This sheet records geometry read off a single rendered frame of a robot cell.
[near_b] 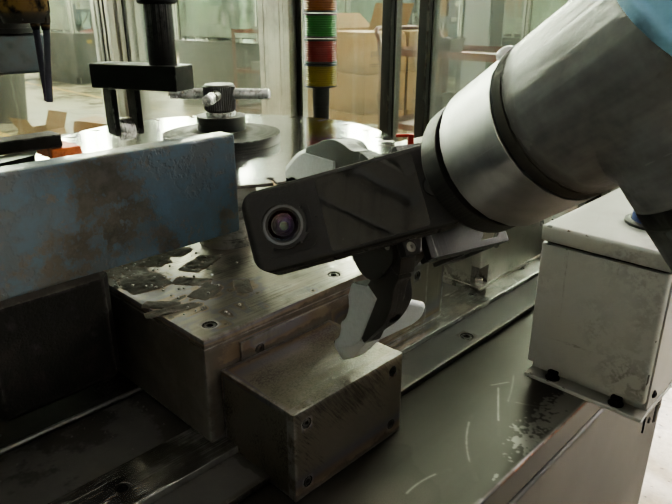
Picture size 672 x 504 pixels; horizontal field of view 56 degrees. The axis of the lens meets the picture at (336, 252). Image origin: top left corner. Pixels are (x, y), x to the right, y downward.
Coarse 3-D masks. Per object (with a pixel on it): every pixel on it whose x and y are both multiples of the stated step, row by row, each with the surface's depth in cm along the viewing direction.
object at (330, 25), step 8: (304, 16) 83; (312, 16) 82; (320, 16) 81; (328, 16) 82; (336, 16) 83; (304, 24) 84; (312, 24) 82; (320, 24) 82; (328, 24) 82; (304, 32) 84; (312, 32) 82; (320, 32) 82; (328, 32) 82; (336, 32) 84
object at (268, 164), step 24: (144, 120) 72; (168, 120) 72; (192, 120) 72; (264, 120) 72; (288, 120) 72; (312, 120) 72; (336, 120) 72; (96, 144) 59; (120, 144) 59; (288, 144) 59; (312, 144) 59; (384, 144) 59; (240, 168) 50; (264, 168) 50
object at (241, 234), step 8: (240, 192) 60; (248, 192) 60; (240, 200) 60; (240, 208) 60; (240, 216) 61; (240, 224) 61; (232, 232) 61; (240, 232) 61; (208, 240) 61; (216, 240) 61; (224, 240) 61; (232, 240) 61; (240, 240) 61; (248, 240) 62; (216, 248) 61; (224, 248) 61; (232, 248) 61
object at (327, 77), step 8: (304, 64) 85; (312, 64) 84; (320, 64) 84; (328, 64) 84; (336, 64) 85; (312, 72) 84; (320, 72) 84; (328, 72) 84; (336, 72) 86; (312, 80) 85; (320, 80) 84; (328, 80) 85
